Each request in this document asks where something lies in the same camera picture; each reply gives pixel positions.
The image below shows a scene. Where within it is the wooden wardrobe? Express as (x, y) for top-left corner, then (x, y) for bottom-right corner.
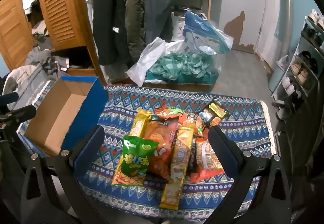
(0, 0), (37, 70)

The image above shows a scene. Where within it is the louvered wooden wardrobe door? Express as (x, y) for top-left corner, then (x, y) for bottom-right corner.
(35, 0), (102, 53)

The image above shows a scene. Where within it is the yellow long snack packet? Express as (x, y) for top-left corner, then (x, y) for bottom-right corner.
(130, 109), (152, 139)
(159, 124), (196, 210)

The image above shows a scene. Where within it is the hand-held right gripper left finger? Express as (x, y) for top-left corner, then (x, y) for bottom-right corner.
(20, 125), (106, 224)

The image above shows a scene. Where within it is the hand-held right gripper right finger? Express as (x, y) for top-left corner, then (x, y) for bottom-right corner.
(207, 126), (292, 224)

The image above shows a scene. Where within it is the blue patterned tablecloth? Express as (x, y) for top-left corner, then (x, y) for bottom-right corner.
(20, 79), (276, 217)

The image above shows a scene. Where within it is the red peanut snack packet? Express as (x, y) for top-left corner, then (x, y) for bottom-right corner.
(190, 136), (226, 184)

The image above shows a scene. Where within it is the grey-blue coat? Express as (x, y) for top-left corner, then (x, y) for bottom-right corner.
(142, 0), (181, 46)

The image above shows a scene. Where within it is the white door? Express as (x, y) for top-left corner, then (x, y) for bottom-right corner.
(255, 0), (288, 63)

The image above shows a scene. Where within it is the shoe rack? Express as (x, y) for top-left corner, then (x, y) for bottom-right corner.
(272, 9), (324, 124)

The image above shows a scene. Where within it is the white shoes pair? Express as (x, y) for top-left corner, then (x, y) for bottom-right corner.
(281, 76), (297, 96)

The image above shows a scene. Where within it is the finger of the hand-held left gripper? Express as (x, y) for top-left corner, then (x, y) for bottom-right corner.
(0, 92), (20, 106)
(3, 105), (37, 123)

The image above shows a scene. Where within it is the red-orange snack bag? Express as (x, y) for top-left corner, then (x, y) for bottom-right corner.
(154, 105), (206, 139)

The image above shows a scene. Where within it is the grey storage bag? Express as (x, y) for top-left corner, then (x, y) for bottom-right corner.
(4, 64), (56, 113)

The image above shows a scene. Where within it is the grey clothes pile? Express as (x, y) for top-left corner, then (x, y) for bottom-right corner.
(24, 46), (69, 73)

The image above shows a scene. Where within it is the black cartoon snack packet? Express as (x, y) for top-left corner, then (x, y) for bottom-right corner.
(202, 99), (230, 129)

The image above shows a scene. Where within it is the blue cardboard box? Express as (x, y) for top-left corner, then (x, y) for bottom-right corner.
(24, 76), (108, 179)

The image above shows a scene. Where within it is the dark green jacket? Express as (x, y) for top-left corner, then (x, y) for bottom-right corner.
(124, 0), (148, 68)

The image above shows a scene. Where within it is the green snack bag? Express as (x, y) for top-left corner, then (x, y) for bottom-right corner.
(111, 135), (153, 186)

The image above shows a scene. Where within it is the black shoes pair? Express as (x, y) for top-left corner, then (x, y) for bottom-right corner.
(298, 50), (319, 74)

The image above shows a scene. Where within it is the beige shoes pair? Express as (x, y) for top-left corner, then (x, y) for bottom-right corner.
(291, 61), (310, 84)

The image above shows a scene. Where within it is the blue and white plastic bag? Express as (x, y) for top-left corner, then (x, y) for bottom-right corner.
(183, 11), (234, 56)

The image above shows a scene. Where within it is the black narrow snack packet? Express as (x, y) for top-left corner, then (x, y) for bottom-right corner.
(187, 138), (198, 173)

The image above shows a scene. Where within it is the black jacket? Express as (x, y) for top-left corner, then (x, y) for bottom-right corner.
(92, 0), (130, 66)

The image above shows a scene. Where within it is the orange-brown snack bag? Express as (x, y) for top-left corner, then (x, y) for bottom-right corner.
(143, 118), (179, 181)

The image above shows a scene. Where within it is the white bucket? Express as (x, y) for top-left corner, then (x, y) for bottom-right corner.
(171, 11), (188, 42)

